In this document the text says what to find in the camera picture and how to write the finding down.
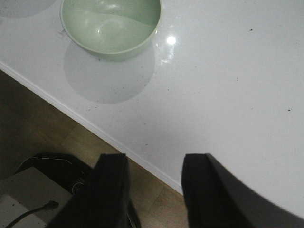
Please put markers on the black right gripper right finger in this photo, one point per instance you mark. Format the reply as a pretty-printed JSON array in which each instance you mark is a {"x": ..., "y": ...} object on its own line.
[{"x": 215, "y": 198}]

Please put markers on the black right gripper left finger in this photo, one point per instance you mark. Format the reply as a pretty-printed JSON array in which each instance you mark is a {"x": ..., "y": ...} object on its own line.
[{"x": 103, "y": 200}]

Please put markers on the green bowl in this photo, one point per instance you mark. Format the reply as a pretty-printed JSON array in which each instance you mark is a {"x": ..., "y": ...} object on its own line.
[{"x": 111, "y": 29}]

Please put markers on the robot base on floor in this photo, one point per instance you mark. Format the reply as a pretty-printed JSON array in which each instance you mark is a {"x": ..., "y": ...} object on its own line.
[{"x": 39, "y": 189}]

